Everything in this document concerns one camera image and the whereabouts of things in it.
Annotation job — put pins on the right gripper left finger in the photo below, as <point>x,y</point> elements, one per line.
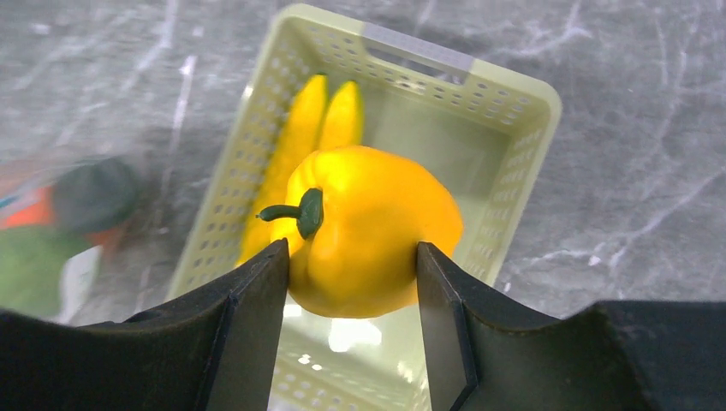
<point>213,348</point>

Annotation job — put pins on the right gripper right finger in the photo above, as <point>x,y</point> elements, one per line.
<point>486,351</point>

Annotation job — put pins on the yellow bell pepper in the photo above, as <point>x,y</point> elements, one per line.
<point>353,217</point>

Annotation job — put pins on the clear zip top bag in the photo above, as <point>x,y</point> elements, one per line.
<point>21,178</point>

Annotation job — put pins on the pale green perforated basket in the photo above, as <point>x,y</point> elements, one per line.
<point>482,130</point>

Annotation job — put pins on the yellow bananas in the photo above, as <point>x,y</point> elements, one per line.
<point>315,121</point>

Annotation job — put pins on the dark green avocado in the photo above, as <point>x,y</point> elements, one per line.
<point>96,196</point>

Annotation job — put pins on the light green custard apple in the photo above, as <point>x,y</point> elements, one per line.
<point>32,259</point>

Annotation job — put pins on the orange fruit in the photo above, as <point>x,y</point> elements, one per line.
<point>39,213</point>

